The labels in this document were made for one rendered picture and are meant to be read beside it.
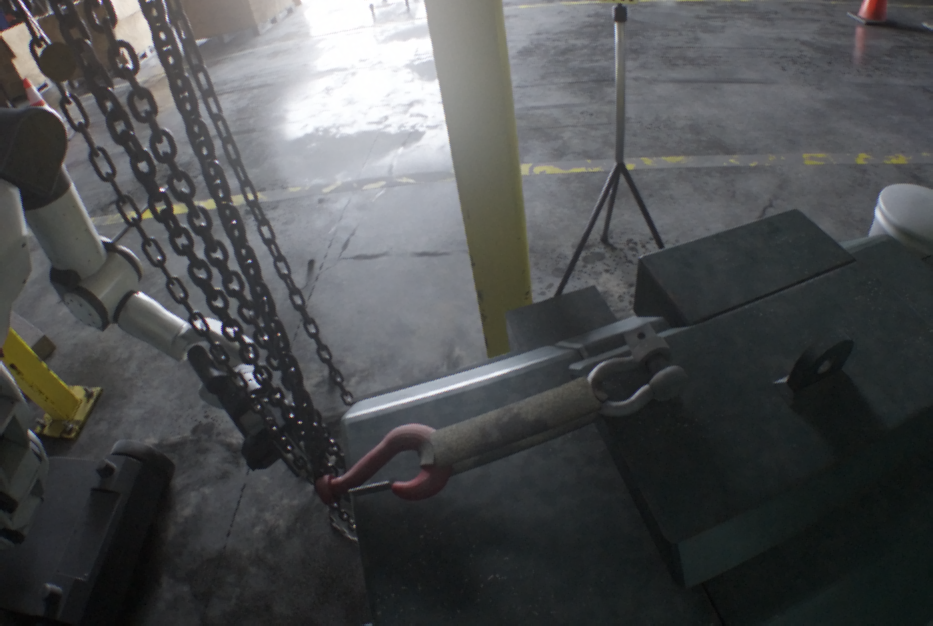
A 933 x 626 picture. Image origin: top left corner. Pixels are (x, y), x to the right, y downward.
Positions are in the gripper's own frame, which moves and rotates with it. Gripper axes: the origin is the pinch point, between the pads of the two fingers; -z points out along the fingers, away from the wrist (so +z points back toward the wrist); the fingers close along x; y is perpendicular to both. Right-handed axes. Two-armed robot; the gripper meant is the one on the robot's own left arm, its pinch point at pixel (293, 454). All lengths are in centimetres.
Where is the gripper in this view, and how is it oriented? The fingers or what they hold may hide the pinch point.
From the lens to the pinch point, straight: 76.9
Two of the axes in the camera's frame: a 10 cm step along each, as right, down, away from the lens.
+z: -7.0, -4.1, 5.9
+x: -7.0, 5.4, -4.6
